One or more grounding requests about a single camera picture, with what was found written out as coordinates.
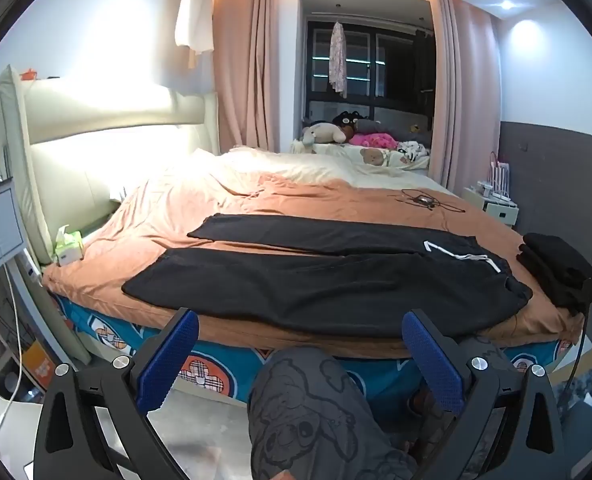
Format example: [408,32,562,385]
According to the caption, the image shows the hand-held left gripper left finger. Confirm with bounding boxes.
[32,308,200,480]

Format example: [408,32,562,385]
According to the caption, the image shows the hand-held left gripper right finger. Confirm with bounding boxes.
[402,308,567,480]

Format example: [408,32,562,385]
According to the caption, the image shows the black pants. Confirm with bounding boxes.
[122,213,534,338]

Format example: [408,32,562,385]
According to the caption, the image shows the pile of folded black clothes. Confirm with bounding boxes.
[516,232,592,317]

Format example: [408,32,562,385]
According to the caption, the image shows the blue printed bed sheet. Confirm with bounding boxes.
[50,295,584,416]

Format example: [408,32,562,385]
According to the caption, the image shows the white nightstand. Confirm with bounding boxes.
[463,185,519,228]

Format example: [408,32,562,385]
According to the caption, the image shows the orange box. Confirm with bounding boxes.
[22,342,56,388]

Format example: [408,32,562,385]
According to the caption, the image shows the orange blanket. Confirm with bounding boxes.
[43,172,584,358]

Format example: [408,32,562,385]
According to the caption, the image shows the green tissue box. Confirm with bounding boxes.
[54,225,85,267]

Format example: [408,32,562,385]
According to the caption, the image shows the person's leg in grey trousers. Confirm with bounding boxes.
[248,346,419,480]

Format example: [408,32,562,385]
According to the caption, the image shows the pink and white rack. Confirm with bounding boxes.
[486,157,512,198]

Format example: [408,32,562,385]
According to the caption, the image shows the cream padded headboard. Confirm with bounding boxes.
[0,64,220,266]

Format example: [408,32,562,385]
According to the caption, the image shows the pink plush cloth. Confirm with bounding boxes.
[351,132,399,150]

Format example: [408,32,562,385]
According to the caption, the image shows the cream bed quilt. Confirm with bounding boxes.
[193,146,452,196]

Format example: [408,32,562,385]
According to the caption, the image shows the pink curtain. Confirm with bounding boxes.
[212,0,283,153]
[428,0,502,196]

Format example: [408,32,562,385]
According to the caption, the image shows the grey elephant plush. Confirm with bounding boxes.
[301,122,349,150]

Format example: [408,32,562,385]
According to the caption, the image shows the dark window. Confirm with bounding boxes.
[306,20,437,111]

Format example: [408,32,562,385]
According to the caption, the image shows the hanging floral garment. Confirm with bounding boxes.
[329,21,348,98]

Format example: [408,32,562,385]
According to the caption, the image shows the hanging white shirt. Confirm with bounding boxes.
[175,0,215,68]

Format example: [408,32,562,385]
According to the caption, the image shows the black cable with small device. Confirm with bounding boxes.
[388,189,469,213]

